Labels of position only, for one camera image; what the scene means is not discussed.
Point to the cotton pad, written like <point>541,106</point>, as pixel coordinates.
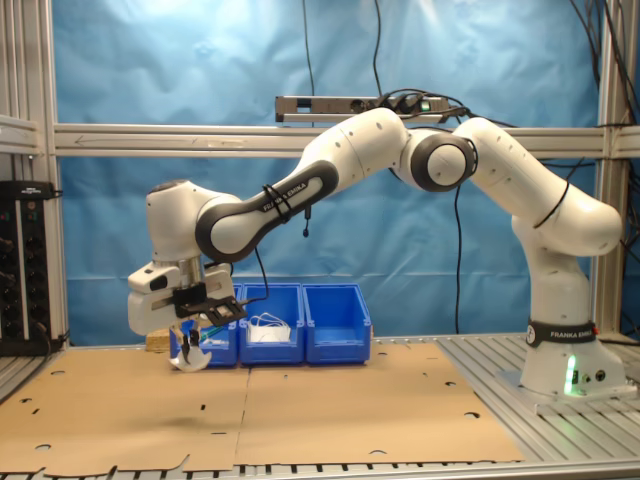
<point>192,365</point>

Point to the green syringe in clear packet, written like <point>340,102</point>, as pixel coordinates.
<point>212,331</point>

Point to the wooden chipboard block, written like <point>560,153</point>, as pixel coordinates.
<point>157,344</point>

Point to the blue plastic bin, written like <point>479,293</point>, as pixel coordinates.
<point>337,310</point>
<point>222,355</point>
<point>272,352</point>

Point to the white surgical face mask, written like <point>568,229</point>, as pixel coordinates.
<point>270,336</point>

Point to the brown cardboard sheet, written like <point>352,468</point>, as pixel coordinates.
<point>375,415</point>
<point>125,400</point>

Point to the black socket rack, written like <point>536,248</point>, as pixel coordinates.
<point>30,275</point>

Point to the grey power strip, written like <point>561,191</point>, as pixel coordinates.
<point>325,103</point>

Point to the aluminium profile frame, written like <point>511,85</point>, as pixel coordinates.
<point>150,140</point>

